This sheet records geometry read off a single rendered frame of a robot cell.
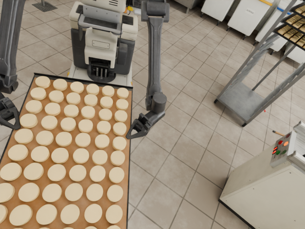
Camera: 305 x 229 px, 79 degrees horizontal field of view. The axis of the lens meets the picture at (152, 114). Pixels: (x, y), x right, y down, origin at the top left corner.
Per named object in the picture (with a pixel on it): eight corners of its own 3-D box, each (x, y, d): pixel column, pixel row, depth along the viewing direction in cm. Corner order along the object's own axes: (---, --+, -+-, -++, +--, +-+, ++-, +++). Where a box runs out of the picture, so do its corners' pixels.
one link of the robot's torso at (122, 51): (93, 56, 167) (93, 31, 148) (124, 62, 174) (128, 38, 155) (88, 76, 151) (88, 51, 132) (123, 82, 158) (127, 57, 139)
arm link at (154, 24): (166, 5, 77) (140, 3, 75) (170, 1, 71) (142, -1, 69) (163, 105, 90) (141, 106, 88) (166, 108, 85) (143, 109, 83)
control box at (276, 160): (280, 143, 130) (297, 133, 119) (274, 167, 115) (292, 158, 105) (275, 140, 131) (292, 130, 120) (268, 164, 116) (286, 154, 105)
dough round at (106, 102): (103, 110, 74) (103, 107, 73) (98, 101, 76) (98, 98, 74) (114, 106, 77) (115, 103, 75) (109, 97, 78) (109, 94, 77)
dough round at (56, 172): (69, 172, 60) (69, 170, 58) (56, 185, 57) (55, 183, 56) (58, 162, 61) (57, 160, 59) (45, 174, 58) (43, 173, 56)
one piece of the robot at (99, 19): (81, 31, 130) (80, -2, 113) (121, 39, 136) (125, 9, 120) (77, 44, 120) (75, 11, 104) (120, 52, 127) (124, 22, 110)
